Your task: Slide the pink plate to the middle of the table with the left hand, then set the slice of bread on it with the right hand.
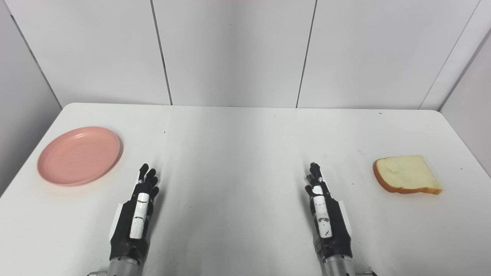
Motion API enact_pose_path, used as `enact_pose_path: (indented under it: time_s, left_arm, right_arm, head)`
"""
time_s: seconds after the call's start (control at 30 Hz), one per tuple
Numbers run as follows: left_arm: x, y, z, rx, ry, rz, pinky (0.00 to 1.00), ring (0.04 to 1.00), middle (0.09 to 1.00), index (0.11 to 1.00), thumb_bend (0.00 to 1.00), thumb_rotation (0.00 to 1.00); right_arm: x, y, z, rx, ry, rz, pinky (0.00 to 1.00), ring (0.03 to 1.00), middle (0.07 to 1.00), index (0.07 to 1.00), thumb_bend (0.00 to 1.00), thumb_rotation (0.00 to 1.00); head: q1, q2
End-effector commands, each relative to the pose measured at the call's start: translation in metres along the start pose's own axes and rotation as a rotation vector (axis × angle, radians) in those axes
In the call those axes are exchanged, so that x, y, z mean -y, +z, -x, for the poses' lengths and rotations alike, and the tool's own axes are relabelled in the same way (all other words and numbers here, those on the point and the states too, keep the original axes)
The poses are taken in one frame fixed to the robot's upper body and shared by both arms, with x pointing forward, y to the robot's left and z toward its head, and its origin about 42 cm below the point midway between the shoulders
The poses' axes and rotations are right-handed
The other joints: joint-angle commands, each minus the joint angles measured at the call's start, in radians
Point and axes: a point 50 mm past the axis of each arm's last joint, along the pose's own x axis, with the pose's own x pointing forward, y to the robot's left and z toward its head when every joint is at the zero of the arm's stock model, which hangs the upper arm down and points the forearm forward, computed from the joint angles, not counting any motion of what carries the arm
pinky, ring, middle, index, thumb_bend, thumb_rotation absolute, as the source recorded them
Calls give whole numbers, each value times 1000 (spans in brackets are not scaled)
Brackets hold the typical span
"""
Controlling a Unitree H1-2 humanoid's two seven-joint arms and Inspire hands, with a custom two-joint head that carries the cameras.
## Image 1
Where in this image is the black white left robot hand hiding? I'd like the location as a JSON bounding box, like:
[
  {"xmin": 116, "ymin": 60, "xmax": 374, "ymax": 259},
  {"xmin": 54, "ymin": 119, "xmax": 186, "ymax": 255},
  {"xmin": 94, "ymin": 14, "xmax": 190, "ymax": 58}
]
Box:
[{"xmin": 109, "ymin": 164, "xmax": 160, "ymax": 263}]

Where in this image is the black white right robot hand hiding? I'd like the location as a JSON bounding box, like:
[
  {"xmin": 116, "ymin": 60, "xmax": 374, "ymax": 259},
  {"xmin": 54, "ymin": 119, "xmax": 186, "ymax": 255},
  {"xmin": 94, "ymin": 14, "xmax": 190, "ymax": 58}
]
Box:
[{"xmin": 305, "ymin": 162, "xmax": 353, "ymax": 261}]

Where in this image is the pink round plate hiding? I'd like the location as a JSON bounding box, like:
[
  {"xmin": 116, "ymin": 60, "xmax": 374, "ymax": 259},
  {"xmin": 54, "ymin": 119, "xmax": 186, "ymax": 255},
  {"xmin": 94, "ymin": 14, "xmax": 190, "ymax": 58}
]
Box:
[{"xmin": 37, "ymin": 126, "xmax": 120, "ymax": 187}]

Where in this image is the slice of white bread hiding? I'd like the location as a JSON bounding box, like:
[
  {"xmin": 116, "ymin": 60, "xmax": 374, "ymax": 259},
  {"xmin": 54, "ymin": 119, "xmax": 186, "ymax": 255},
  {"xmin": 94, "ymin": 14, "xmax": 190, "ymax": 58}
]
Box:
[{"xmin": 373, "ymin": 155, "xmax": 443, "ymax": 195}]

